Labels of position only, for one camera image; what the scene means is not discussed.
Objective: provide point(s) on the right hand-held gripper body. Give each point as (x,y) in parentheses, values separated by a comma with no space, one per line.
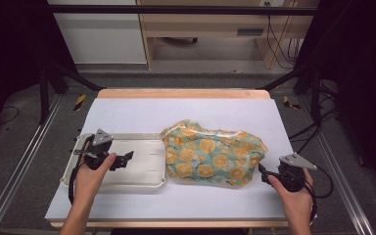
(292,176)

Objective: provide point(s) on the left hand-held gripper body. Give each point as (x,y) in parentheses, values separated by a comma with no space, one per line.
(102,138)

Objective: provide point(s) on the orange-print green cloth bag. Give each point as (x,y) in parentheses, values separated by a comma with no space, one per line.
(212,156)

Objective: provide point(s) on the person's right hand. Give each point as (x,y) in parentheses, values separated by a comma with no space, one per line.
(295,202)

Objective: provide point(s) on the person's left hand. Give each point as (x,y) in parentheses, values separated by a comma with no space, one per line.
(88,182)

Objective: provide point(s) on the white plastic tray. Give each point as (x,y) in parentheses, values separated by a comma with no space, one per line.
(143,163)

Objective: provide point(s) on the black metal stand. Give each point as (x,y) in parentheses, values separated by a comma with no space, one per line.
(44,98)
(315,98)

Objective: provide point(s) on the white table board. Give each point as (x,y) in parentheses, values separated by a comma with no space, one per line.
(182,112)

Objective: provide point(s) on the white cabinet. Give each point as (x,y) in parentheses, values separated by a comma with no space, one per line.
(101,37)

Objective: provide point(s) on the black curtain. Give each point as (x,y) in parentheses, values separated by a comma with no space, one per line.
(13,49)
(359,65)

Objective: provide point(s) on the black metal crossbar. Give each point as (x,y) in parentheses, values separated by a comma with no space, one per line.
(176,9)

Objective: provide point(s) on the light wooden desk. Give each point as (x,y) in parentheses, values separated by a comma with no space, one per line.
(209,24)

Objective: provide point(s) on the aluminium floor rail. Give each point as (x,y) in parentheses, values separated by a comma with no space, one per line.
(339,173)
(19,166)

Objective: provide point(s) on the white wall socket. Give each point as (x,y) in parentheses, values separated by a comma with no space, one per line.
(271,2)

